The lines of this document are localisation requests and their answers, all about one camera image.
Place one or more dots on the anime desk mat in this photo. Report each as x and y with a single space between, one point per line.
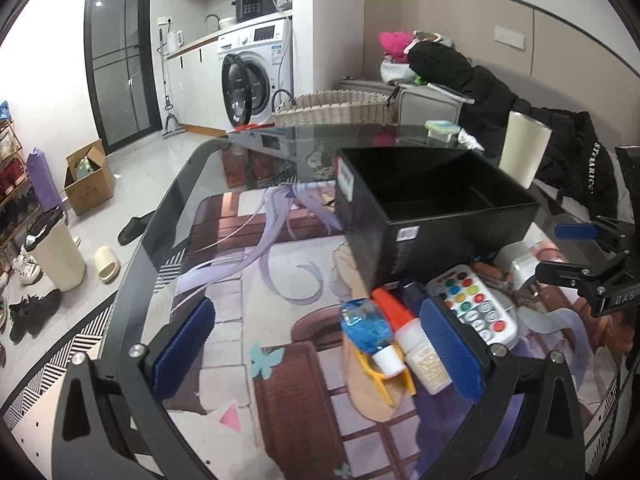
292 368

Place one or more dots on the wooden shoe rack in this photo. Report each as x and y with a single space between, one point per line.
19 205

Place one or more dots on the yellow plastic clip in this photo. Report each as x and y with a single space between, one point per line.
389 388

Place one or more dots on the cream trash bin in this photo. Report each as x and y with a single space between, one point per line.
50 243

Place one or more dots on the cardboard box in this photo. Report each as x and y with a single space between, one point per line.
89 181

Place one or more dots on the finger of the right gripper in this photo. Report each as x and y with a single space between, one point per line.
576 231
564 274

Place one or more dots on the purple rolled mat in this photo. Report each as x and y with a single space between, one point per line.
42 181

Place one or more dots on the white sneaker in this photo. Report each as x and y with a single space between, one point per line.
27 270

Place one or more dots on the black jacket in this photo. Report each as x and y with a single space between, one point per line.
559 148

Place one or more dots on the pink plush item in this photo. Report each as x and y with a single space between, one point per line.
394 44

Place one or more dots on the black framed glass door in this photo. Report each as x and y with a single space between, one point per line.
119 69

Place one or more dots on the black slipper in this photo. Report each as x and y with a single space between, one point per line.
135 227

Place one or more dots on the white washing machine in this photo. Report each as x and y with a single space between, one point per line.
257 75

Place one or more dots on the woven wicker basket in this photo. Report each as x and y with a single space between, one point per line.
336 107

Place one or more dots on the green sponge pack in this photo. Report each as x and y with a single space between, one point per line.
442 130

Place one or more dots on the cream white cup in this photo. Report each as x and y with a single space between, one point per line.
523 148

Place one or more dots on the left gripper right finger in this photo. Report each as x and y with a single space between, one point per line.
486 376

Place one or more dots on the black shoe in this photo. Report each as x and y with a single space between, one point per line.
31 314

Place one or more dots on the floor mop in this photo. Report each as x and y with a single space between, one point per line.
172 126

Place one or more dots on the glue bottle orange cap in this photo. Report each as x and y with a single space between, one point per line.
419 353

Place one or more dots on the blue bottle white cap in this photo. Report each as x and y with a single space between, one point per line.
365 326

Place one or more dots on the white remote colourful buttons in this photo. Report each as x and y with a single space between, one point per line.
474 304

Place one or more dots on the screwdriver brown handle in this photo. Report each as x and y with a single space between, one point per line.
503 282

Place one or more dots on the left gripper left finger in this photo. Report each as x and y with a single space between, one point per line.
156 374

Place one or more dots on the grey storage box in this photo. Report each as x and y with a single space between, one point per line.
417 105

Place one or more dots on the white wall switch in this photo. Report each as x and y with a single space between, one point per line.
509 38

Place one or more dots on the black organizer box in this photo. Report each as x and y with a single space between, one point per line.
412 212

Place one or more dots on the black rice cooker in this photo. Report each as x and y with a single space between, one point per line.
246 10

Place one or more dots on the beige slipper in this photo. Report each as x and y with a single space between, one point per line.
107 264

